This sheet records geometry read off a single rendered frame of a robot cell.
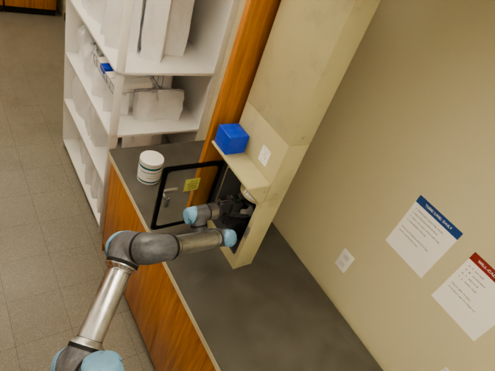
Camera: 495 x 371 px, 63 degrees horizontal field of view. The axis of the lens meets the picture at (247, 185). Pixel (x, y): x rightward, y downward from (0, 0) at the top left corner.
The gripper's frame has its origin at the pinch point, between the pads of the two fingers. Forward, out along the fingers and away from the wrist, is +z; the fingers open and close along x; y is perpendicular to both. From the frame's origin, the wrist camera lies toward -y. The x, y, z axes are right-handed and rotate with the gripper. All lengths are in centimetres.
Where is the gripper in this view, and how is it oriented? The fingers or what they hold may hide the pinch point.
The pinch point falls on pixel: (250, 205)
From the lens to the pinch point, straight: 198.4
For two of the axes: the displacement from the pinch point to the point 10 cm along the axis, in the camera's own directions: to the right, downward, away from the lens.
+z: 8.1, -1.4, 5.6
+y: 3.0, -7.3, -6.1
